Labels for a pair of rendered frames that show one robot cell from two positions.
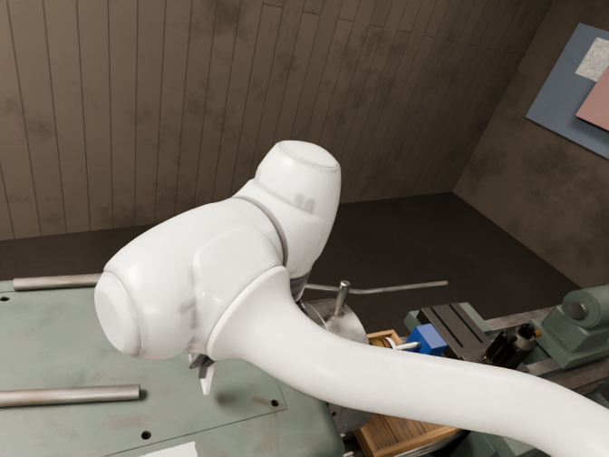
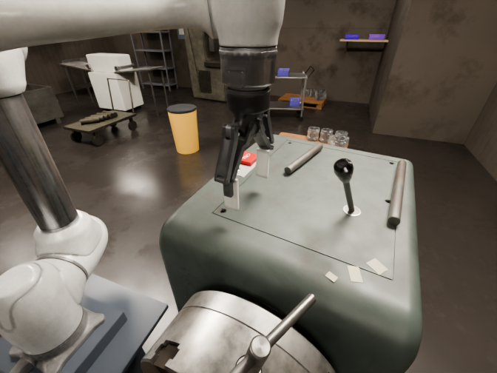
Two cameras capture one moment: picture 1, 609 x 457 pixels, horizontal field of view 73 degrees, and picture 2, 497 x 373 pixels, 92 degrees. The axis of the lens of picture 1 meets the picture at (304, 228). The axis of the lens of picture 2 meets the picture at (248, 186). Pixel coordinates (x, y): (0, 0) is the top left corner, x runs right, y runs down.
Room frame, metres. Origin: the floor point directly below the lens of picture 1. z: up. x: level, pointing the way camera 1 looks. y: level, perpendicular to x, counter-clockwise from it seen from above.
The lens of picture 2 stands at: (0.80, -0.19, 1.59)
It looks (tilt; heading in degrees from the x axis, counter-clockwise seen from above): 34 degrees down; 151
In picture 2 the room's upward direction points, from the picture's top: straight up
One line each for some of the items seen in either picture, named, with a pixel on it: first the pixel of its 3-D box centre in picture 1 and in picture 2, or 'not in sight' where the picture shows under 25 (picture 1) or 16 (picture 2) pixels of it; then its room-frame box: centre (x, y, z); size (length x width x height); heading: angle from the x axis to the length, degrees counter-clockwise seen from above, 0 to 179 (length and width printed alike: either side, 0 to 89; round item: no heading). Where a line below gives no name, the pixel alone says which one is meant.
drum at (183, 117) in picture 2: not in sight; (185, 129); (-2.64, 0.65, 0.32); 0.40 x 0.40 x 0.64
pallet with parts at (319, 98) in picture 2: not in sight; (302, 97); (-3.88, 3.93, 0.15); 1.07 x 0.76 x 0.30; 40
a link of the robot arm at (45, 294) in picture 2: not in sight; (37, 300); (0.19, -0.51, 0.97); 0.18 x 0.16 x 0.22; 154
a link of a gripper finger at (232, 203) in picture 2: not in sight; (231, 193); (0.46, -0.04, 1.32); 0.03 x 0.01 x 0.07; 33
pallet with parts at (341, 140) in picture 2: not in sight; (308, 143); (-1.64, 2.17, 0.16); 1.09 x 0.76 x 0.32; 40
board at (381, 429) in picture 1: (382, 387); not in sight; (0.81, -0.37, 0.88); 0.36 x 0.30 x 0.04; 33
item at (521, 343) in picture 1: (522, 336); not in sight; (0.93, -0.70, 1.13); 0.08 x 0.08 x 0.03
